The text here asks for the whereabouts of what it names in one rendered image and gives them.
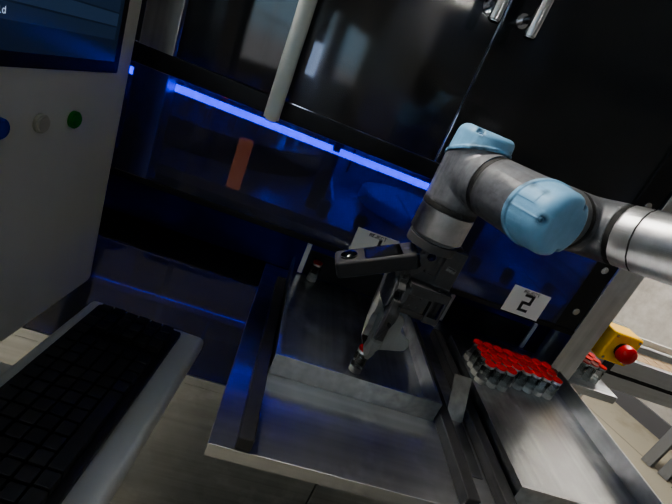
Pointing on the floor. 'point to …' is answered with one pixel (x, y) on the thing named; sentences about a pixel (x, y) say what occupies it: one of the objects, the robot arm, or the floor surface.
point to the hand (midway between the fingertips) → (364, 343)
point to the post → (606, 302)
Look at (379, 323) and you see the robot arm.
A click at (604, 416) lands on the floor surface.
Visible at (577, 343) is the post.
